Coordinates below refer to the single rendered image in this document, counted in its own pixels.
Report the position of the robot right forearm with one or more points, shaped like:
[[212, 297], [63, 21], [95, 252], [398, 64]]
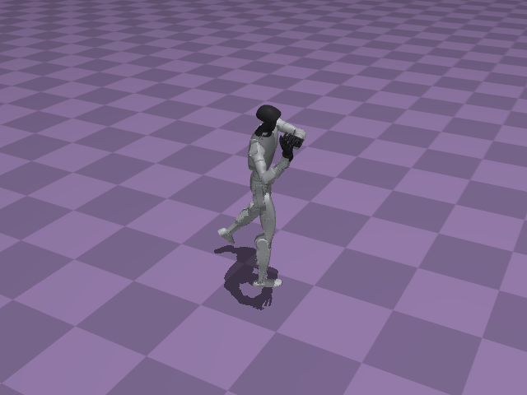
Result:
[[275, 172]]

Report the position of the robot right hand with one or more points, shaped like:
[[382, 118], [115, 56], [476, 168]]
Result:
[[287, 148]]

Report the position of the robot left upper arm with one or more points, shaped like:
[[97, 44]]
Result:
[[283, 126]]

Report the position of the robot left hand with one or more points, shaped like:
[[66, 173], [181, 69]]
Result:
[[298, 142]]

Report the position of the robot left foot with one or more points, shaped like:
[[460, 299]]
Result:
[[223, 233]]

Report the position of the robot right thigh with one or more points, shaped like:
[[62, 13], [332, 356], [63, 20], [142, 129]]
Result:
[[267, 214]]

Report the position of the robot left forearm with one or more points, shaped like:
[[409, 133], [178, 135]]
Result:
[[301, 134]]

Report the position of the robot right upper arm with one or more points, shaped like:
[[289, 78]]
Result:
[[257, 153]]

